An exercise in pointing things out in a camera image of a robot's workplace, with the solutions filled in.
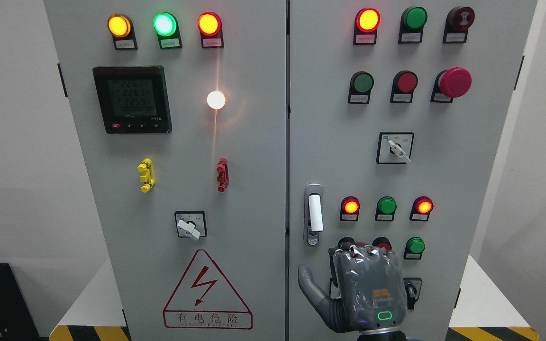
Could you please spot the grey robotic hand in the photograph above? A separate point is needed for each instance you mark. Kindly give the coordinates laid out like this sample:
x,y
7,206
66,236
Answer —
x,y
371,286

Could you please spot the silver door lock handle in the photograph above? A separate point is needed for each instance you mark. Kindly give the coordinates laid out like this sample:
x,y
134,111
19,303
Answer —
x,y
313,218

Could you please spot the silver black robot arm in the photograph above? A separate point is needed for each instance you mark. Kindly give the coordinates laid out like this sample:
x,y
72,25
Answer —
x,y
392,334

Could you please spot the grey right cabinet door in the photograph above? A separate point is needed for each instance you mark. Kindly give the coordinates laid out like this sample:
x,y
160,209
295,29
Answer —
x,y
335,144

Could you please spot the grey cabinet door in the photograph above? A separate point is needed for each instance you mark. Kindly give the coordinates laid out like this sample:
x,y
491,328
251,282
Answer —
x,y
335,144
246,223

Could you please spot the grey left cabinet door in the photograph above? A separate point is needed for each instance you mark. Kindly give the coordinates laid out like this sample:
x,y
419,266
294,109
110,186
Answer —
x,y
246,223

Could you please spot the red push button lower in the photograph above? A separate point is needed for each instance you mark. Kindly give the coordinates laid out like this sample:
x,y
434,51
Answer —
x,y
382,242

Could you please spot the red push button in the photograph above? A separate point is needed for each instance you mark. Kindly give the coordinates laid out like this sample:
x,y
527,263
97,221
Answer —
x,y
382,242
403,86

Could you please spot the green push button lower right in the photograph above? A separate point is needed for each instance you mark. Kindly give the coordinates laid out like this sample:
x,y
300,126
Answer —
x,y
414,249

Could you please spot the green indicator light lower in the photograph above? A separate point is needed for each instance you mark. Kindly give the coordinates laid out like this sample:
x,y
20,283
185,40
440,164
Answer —
x,y
385,209

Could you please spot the red lit indicator lower left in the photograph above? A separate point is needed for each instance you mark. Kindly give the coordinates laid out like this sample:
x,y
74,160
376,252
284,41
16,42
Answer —
x,y
349,209

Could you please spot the red lit indicator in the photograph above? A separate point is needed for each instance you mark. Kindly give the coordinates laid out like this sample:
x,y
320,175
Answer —
x,y
349,209
421,209
367,21

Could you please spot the red lit indicator lower right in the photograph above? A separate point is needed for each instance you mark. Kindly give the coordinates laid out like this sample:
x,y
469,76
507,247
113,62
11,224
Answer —
x,y
421,209

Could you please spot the red electric hazard warning sticker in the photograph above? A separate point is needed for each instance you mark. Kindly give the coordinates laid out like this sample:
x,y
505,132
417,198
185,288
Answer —
x,y
205,298

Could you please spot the red terminal connector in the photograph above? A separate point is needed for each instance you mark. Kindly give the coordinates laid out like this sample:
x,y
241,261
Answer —
x,y
222,174

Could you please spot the green push button upper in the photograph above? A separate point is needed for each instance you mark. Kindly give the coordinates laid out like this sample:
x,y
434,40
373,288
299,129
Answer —
x,y
360,88

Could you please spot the red push button upper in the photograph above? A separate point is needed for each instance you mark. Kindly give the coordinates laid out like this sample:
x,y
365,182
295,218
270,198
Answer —
x,y
403,86

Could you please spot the red emergency stop button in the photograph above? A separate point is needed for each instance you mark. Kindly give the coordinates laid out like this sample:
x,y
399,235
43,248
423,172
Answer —
x,y
450,84

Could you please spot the white lit indicator light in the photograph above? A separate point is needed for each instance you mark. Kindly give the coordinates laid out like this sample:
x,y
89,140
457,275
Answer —
x,y
216,100

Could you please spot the yellow terminal connector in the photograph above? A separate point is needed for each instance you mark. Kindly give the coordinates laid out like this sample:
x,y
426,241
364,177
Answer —
x,y
146,175

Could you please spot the red lit indicator top right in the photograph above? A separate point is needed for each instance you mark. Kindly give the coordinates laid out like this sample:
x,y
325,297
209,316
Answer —
x,y
367,21

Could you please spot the green indicator light top right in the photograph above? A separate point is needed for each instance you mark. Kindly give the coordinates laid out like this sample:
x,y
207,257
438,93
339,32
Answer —
x,y
411,25

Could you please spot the dark red buzzer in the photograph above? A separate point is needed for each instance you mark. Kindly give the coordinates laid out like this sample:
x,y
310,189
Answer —
x,y
458,21

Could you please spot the white platform with hazard stripes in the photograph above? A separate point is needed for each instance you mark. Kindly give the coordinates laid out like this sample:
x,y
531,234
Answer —
x,y
482,312

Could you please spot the black digital power meter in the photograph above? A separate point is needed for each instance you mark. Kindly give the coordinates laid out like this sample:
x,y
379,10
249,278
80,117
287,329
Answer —
x,y
133,99

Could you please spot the red-orange indicator light top left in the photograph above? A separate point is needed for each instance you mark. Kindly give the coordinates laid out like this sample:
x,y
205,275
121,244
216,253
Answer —
x,y
211,33

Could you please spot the green lit indicator light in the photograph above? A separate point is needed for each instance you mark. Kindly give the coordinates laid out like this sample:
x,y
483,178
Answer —
x,y
167,30

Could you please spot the yellow indicator light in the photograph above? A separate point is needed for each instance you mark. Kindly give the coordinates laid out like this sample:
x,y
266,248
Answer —
x,y
122,30

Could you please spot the lower white selector switch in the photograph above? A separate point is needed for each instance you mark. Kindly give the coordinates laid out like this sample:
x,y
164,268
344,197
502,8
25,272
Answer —
x,y
333,291

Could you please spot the black rotary knob switch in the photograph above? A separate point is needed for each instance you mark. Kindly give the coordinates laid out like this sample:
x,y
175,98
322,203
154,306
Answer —
x,y
413,286

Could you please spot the upper right selector switch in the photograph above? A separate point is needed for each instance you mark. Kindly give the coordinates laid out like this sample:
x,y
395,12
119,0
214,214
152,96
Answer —
x,y
394,147

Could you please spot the left door selector switch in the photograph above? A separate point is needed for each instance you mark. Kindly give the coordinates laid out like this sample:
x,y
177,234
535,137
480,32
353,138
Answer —
x,y
191,224

